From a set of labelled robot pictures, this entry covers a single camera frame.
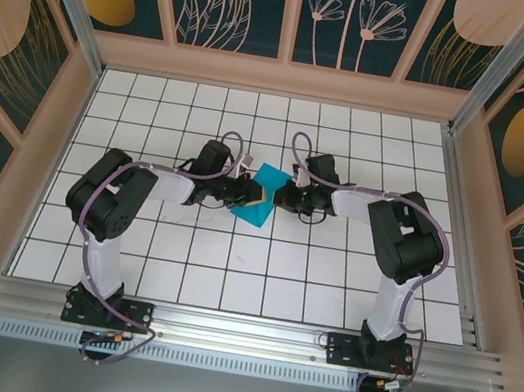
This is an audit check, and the blue cloth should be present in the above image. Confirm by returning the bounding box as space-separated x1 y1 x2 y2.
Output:
228 157 295 234

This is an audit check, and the dark panel with pink flowers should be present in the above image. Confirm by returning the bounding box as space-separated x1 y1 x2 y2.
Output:
291 0 413 81

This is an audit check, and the dark panel with pale disc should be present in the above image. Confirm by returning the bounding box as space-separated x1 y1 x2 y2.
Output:
403 0 524 99

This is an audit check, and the small circuit board with connector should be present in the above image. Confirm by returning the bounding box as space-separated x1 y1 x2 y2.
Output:
80 326 133 352
369 375 413 392

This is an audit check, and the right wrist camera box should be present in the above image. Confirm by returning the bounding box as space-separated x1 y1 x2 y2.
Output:
292 164 313 189

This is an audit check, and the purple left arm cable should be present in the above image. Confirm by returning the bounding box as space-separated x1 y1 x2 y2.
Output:
53 106 262 386

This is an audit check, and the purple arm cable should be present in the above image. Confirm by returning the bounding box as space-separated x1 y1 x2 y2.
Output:
248 129 467 392
53 106 262 386

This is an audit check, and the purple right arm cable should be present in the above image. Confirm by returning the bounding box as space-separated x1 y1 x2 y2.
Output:
248 129 467 392

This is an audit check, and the long aluminium mounting rail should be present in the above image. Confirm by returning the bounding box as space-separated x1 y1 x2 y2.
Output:
0 265 515 392

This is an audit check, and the aluminium side rail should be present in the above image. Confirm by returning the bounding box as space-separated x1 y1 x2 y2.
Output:
404 124 524 354

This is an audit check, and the slotted grey cable duct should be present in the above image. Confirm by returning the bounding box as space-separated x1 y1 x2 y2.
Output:
0 314 363 392

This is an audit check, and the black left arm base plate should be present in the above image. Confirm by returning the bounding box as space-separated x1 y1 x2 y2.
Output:
60 287 158 338

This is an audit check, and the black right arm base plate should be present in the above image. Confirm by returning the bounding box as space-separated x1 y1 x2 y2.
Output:
322 329 417 379

